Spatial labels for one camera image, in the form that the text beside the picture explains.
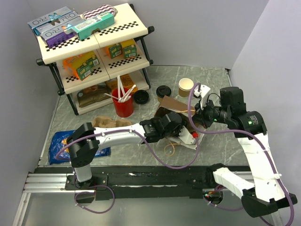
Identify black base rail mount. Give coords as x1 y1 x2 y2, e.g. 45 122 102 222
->
58 164 259 203

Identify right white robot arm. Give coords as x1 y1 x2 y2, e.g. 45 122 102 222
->
189 83 298 222

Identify purple wavy pouch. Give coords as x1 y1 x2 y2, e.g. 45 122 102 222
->
82 4 118 20

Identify brown paper takeout bag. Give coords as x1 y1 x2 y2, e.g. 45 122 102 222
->
154 95 205 157

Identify brown paper coffee cup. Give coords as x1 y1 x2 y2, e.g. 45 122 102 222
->
156 85 172 103

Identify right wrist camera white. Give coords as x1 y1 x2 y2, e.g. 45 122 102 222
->
194 85 211 110

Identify purple RO foil box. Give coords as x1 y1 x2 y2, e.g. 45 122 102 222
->
40 24 75 48

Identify green orange snack box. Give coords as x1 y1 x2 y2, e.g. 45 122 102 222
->
76 61 94 81
80 54 100 68

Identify teal foil box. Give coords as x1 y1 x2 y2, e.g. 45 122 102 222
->
72 11 115 40

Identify cream checkered shelf rack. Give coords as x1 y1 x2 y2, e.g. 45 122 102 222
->
36 3 155 115

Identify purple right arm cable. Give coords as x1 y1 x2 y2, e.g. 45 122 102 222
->
188 82 294 226

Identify brown pulp cup carrier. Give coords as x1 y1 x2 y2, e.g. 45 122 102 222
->
92 116 132 128

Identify black coffee cup lids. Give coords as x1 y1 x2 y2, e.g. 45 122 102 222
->
134 90 149 105

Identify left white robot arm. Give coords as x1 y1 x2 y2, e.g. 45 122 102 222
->
67 112 187 189

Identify brown paper cups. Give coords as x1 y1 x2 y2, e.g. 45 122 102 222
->
178 78 194 97

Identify brown snack bag lower shelf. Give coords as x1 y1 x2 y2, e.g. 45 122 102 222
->
77 85 111 108

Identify black plastic cup lid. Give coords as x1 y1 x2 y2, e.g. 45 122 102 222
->
156 85 172 97

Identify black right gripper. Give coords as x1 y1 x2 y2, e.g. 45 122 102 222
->
191 96 230 129

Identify red ribbed plastic cup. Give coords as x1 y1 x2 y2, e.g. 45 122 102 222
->
113 94 134 118

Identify silver RO foil box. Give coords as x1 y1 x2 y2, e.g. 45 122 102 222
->
28 7 79 36

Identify white wrapped straw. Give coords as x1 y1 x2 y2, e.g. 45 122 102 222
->
122 84 136 102
117 76 124 103

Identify blue Doritos chip bag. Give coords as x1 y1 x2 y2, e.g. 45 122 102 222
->
48 130 111 167

